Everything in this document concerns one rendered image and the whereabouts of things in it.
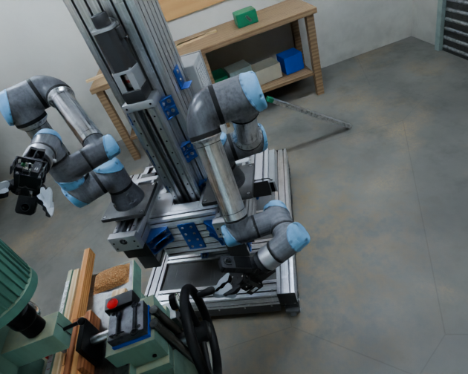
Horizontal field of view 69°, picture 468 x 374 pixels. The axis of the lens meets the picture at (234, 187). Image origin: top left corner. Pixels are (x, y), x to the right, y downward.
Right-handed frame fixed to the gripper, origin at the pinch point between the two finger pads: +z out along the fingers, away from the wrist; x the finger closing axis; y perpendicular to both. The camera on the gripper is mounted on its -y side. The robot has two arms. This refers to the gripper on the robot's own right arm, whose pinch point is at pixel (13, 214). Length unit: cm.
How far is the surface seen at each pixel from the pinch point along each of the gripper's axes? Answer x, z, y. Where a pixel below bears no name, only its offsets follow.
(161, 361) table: 41, 20, -26
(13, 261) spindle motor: 3.0, 10.6, -3.9
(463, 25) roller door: 298, -224, 110
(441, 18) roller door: 294, -250, 111
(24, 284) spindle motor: 5.9, 13.5, -7.4
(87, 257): 18.4, -22.6, -34.6
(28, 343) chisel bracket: 8.6, 15.4, -25.9
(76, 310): 18.2, -1.0, -34.8
